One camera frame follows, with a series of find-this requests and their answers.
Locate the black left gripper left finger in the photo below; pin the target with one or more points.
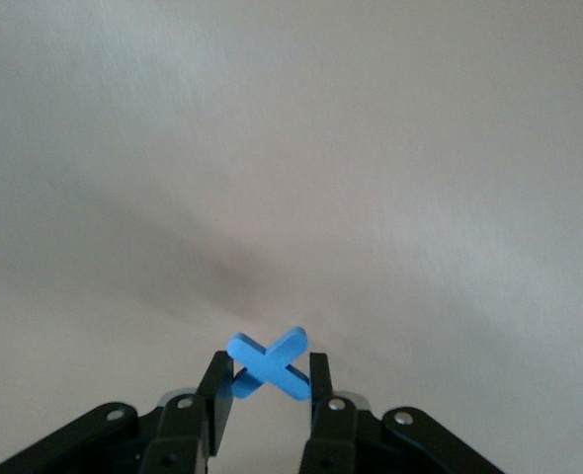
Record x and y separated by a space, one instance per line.
183 434

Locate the brown table cover mat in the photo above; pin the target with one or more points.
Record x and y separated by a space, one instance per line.
291 148

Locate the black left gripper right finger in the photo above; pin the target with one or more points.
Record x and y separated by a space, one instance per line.
331 434

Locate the blue foam letter X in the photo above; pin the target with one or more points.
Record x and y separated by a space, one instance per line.
272 365

